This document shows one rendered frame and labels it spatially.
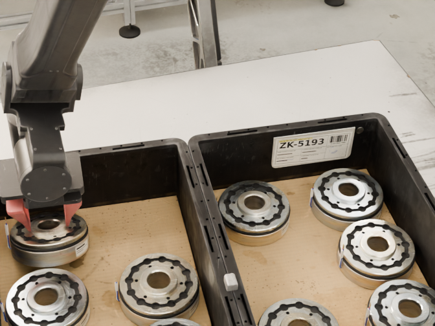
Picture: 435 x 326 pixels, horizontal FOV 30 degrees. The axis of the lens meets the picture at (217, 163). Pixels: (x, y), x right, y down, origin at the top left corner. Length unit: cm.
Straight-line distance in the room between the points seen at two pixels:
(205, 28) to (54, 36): 106
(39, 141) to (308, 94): 82
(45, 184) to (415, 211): 51
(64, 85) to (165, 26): 223
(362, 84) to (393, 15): 162
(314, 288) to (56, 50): 50
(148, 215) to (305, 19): 209
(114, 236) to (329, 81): 68
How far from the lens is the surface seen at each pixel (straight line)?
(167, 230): 116
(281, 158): 121
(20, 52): 88
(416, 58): 305
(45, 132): 92
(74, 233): 110
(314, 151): 122
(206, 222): 103
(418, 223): 114
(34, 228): 111
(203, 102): 159
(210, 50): 182
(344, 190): 121
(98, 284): 110
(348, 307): 109
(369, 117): 122
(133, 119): 155
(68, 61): 83
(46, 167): 90
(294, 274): 112
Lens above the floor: 168
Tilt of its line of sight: 42 degrees down
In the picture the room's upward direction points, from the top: 2 degrees clockwise
